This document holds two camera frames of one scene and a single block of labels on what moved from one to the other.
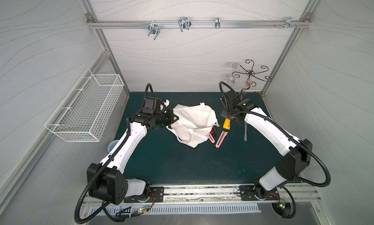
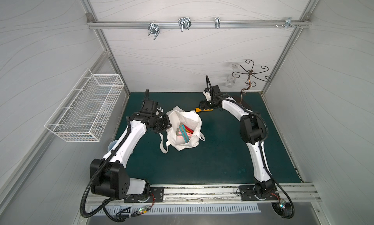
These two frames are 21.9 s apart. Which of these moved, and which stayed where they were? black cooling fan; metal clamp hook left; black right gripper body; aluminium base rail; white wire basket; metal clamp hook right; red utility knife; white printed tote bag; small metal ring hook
Moved: red utility knife; black right gripper body; white printed tote bag
Stayed: white wire basket; black cooling fan; small metal ring hook; metal clamp hook left; metal clamp hook right; aluminium base rail
